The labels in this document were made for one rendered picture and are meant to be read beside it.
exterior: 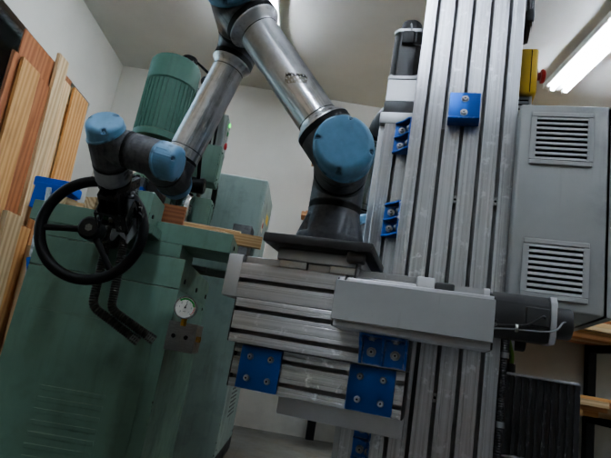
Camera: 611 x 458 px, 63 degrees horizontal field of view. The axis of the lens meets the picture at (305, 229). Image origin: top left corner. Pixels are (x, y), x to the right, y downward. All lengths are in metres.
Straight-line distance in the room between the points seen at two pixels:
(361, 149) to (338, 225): 0.18
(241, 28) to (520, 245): 0.74
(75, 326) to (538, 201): 1.24
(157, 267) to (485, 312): 0.98
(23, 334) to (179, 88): 0.91
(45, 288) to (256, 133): 2.94
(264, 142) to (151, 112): 2.53
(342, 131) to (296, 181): 3.17
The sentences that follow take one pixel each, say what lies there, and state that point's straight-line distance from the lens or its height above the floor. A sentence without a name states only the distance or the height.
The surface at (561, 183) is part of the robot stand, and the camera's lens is 1.22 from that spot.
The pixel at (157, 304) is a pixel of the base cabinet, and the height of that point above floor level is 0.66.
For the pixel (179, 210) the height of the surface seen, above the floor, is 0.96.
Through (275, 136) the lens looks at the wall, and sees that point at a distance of 4.25.
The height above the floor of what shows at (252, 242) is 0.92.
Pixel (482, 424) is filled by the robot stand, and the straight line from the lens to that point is 1.17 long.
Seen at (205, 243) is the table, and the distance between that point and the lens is 1.51.
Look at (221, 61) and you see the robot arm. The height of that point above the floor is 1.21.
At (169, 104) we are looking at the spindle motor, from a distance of 1.78.
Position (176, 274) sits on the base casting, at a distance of 1.51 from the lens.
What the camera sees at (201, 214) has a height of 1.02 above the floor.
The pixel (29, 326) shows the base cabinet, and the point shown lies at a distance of 1.62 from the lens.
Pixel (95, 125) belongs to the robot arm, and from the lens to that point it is 1.05.
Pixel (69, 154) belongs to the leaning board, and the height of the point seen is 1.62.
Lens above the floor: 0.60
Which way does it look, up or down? 14 degrees up
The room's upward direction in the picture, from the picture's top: 10 degrees clockwise
